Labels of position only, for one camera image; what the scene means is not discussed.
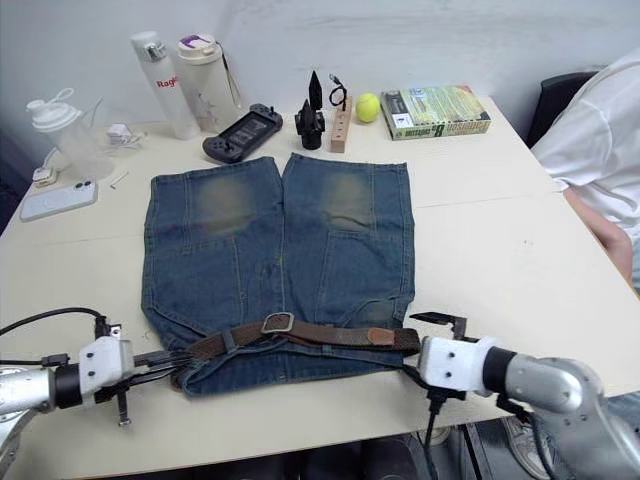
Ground black chair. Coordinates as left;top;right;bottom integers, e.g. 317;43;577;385
526;70;600;149

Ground white smartphone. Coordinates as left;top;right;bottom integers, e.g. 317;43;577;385
19;178;99;224

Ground short black plug cable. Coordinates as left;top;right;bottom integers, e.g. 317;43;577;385
326;72;350;112

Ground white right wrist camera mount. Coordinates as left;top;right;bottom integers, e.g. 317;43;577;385
418;335;504;400

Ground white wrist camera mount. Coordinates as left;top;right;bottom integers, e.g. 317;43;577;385
78;335;135;404
418;335;504;400

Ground person in white shirt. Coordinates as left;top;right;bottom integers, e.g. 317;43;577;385
531;47;640;296

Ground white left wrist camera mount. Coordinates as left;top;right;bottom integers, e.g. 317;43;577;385
78;335;135;404

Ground yellow tennis ball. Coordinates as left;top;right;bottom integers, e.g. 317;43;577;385
355;92;383;124

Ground white charger with cable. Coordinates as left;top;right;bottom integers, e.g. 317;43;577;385
105;123;147;150

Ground clear plastic shaker bottle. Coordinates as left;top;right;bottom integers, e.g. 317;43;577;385
25;88;115;182

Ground green printed cardboard box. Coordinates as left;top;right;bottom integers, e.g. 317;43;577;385
380;85;494;142

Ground blue denim shorts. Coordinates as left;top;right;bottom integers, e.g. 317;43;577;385
141;153;418;401

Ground cream tumbler purple lid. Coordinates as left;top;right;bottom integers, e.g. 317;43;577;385
177;33;245;134

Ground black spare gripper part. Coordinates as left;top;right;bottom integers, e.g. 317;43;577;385
294;70;327;151

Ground white thermos bottle red print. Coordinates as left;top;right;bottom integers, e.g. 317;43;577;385
130;31;182;142

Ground wooden block with holes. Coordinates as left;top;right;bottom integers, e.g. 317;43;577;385
329;95;355;154

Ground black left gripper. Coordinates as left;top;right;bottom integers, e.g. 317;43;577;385
94;349;195;427

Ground black handheld game controller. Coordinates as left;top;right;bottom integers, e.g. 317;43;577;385
201;102;283;166

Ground brown braided belt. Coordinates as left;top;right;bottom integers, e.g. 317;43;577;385
172;312;422;390

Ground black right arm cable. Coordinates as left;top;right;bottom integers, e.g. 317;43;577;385
423;389;454;480

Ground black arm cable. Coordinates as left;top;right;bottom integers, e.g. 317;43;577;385
423;389;454;480
0;306;110;369

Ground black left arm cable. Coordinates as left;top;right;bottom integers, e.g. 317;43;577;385
0;306;110;369

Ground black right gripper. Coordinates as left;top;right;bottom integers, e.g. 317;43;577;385
401;311;482;390

